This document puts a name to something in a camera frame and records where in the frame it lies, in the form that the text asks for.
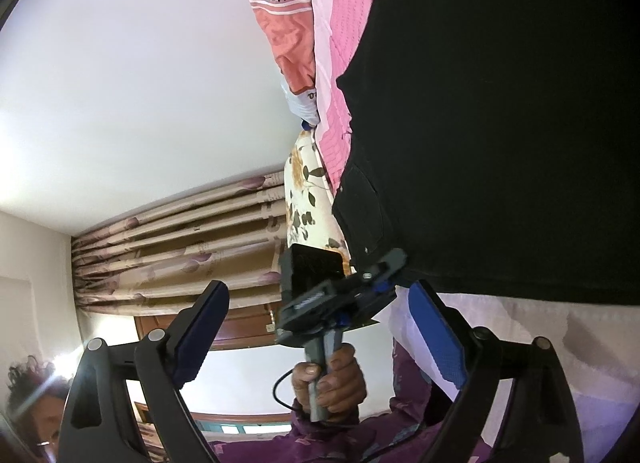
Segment person's left hand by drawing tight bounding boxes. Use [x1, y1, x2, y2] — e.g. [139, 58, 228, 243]
[291, 343, 367, 417]

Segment person's left forearm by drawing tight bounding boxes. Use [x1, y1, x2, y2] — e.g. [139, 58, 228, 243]
[287, 400, 401, 463]

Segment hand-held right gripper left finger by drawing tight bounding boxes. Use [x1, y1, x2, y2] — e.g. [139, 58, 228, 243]
[57, 280, 231, 463]

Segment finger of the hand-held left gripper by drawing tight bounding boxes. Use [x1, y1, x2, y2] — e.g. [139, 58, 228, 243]
[350, 248, 408, 294]

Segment orange plaid folded quilt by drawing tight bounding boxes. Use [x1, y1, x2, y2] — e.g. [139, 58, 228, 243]
[230, 0, 331, 126]

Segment black pants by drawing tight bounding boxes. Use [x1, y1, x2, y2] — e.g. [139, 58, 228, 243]
[332, 0, 640, 304]

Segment yellow floral pillow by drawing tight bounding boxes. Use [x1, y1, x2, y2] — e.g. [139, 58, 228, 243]
[284, 128, 358, 274]

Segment black cable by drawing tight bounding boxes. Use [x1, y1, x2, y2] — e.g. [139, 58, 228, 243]
[272, 367, 307, 414]

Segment person's head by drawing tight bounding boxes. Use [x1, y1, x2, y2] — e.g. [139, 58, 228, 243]
[5, 355, 73, 463]

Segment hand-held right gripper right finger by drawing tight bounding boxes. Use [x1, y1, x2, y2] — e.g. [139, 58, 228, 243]
[407, 279, 586, 463]

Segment beige floral curtain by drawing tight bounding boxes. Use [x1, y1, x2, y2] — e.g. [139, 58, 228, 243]
[72, 170, 288, 315]

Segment pink checked bed sheet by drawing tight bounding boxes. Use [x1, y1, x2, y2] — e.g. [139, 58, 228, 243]
[305, 0, 640, 463]

